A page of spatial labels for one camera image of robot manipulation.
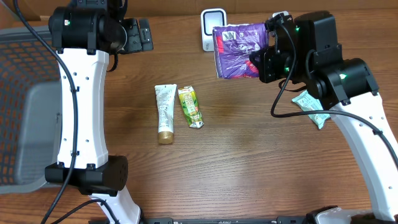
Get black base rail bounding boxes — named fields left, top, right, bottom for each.
left=88, top=205, right=377, bottom=224

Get purple pad package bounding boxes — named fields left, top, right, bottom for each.
left=213, top=23, right=269, bottom=79

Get teal wipes packet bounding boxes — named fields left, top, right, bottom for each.
left=292, top=90, right=330, bottom=129

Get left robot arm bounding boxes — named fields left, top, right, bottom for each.
left=45, top=1, right=153, bottom=223

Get white tube gold cap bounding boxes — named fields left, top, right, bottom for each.
left=155, top=84, right=177, bottom=144

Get green yellow drink pouch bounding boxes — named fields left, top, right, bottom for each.
left=178, top=86, right=204, bottom=129

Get grey plastic basket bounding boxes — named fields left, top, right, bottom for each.
left=1, top=27, right=62, bottom=194

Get white barcode scanner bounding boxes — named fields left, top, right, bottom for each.
left=200, top=8, right=227, bottom=52

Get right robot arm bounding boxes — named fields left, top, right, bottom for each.
left=250, top=11, right=397, bottom=223

